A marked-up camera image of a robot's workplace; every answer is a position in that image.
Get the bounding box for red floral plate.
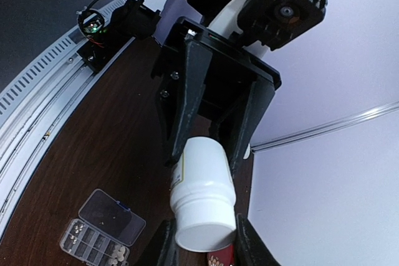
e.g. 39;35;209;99
206;244;234;266

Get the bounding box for small pills in organizer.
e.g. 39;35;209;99
67;222;84;244

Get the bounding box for white pills in organizer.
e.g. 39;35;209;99
111;245;127;264

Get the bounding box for front aluminium rail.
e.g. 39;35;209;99
0;0;135;217

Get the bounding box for small white pill bottle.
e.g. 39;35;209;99
170;136;236;253

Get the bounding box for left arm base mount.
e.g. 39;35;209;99
78;0;161;73

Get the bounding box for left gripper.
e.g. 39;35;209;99
151;17;282;177

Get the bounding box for clear plastic pill organizer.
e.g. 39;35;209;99
59;189;147;265

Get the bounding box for left aluminium frame post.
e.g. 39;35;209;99
251;101;398;153

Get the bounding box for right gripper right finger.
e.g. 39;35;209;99
234;214;281;266

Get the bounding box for white ceramic bowl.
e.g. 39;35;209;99
244;145;251;159

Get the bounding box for left round circuit board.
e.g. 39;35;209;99
77;8;105;39

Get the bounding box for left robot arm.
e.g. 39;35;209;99
151;0;281;174

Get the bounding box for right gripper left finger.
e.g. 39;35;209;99
155;219;180;266

